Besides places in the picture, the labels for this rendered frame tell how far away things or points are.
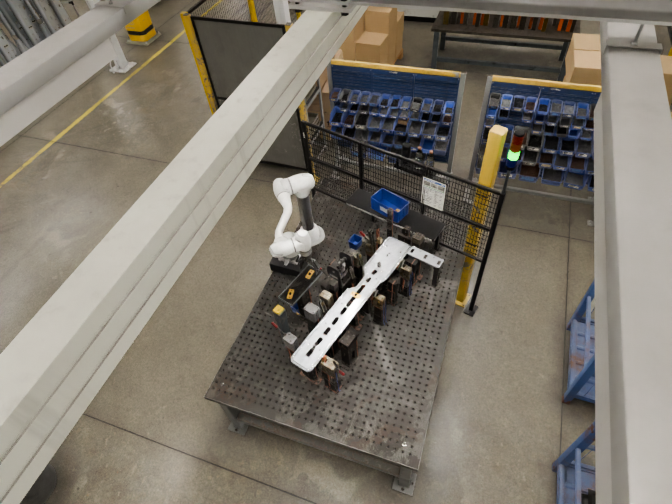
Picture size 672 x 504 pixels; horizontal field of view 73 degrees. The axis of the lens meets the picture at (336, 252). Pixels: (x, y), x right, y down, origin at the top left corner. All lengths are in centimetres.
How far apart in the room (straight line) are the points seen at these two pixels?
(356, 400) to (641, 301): 283
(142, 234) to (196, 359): 395
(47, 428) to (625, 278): 81
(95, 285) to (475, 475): 364
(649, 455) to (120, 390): 451
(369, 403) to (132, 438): 216
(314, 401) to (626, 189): 286
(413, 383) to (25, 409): 303
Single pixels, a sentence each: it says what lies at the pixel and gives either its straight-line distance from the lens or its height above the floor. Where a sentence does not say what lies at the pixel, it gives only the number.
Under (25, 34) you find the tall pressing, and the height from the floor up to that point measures 63.
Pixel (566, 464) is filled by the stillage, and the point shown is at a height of 22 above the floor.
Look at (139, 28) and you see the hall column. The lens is 1044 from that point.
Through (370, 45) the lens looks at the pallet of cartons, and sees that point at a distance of 736.
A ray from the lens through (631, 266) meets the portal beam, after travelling 80.
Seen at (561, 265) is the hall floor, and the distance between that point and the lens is 532.
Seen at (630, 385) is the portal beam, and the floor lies 333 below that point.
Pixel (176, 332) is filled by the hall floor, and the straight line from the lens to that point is 492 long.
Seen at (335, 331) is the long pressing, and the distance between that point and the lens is 335.
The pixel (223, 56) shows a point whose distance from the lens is 555.
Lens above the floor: 388
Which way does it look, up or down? 49 degrees down
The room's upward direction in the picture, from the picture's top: 7 degrees counter-clockwise
